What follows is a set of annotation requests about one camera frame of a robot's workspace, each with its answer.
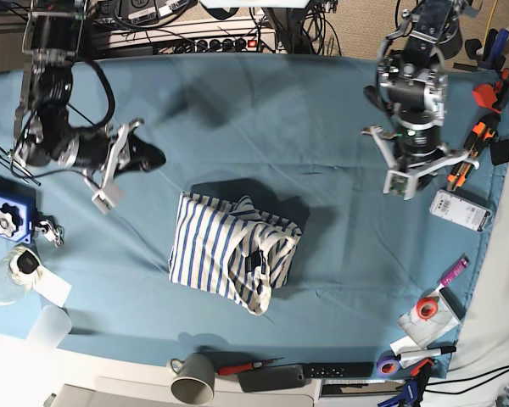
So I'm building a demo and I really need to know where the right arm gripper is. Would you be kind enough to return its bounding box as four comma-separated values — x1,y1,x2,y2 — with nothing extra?
74,118,166,215

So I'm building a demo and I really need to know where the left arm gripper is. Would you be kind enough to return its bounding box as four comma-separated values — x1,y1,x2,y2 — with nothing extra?
361,125,480,200

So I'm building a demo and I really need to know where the blue white striped T-shirt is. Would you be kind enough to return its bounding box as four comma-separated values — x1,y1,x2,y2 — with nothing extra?
169,192,302,315

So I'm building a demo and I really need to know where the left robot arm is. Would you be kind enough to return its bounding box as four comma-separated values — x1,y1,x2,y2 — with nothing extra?
362,0,479,200

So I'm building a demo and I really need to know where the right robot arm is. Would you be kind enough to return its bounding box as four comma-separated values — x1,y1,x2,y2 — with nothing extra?
9,1,166,213

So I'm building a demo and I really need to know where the white labelled box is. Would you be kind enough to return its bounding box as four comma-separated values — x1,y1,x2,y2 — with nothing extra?
429,189,492,233

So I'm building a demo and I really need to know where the orange utility knife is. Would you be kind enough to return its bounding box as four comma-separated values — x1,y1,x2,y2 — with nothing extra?
446,114,500,192

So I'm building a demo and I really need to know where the purple pen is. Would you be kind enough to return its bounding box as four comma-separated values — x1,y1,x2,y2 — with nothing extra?
439,255,469,287

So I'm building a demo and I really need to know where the metal hex key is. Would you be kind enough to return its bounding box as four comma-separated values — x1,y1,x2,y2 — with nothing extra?
0,146,41,187

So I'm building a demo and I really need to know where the blue plastic box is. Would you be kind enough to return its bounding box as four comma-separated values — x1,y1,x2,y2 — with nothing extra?
0,176,36,244

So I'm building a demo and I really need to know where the teal table cloth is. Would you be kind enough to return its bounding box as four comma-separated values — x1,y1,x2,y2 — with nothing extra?
0,53,509,378

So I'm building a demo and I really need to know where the orange black clamp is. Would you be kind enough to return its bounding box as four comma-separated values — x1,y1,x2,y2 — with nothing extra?
473,68,509,114

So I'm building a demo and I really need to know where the orange tape roll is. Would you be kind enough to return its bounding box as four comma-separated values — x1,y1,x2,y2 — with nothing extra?
415,297,439,321

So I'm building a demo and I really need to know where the printed paper sheet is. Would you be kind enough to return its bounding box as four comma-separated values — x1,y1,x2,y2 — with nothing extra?
398,293,461,348

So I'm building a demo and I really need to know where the white paper card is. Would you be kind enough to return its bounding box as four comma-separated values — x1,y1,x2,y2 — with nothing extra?
33,273,71,307

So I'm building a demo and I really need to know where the clear plastic bottle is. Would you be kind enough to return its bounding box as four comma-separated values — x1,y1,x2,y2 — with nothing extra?
0,244,42,306

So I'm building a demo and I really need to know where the black power strip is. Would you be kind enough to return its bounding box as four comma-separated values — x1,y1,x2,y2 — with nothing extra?
167,37,262,54

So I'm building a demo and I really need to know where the translucent plastic cup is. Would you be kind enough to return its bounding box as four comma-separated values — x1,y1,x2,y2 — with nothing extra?
26,305,72,353

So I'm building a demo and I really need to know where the purple tape roll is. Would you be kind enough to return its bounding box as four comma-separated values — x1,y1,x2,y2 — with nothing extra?
376,354,401,378

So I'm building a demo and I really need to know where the blue bar clamp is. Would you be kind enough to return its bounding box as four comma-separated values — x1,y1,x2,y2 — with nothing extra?
378,358,434,407

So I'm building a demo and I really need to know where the black remote control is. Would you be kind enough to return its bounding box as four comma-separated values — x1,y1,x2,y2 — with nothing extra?
302,362,373,379

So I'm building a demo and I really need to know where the black smartphone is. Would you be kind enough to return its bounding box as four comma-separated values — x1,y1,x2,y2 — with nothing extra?
238,365,305,393

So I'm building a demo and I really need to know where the grey ceramic mug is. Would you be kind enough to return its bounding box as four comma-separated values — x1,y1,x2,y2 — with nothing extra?
169,354,215,406

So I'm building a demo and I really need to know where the red handled screwdriver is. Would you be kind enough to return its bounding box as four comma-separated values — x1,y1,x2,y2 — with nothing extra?
217,358,281,376

